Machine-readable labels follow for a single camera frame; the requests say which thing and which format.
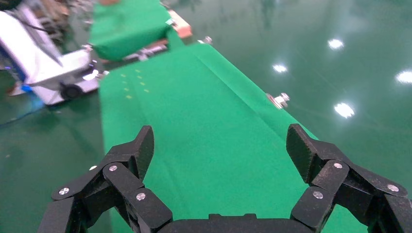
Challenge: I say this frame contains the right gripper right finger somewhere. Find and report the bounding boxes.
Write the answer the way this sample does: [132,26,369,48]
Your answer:
[286,123,412,233]

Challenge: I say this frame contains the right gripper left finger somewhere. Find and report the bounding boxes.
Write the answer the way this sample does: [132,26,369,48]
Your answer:
[37,125,173,233]

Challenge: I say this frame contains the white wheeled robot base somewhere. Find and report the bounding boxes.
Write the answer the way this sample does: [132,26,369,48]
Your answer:
[0,9,109,107]

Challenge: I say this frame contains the green table cloth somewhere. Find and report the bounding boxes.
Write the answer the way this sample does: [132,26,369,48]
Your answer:
[98,42,369,233]

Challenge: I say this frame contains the green cloth covered table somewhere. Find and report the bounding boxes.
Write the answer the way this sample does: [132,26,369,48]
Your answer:
[88,0,177,62]

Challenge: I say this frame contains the orange wooden board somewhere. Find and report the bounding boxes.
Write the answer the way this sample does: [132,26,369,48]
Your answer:
[167,9,193,39]

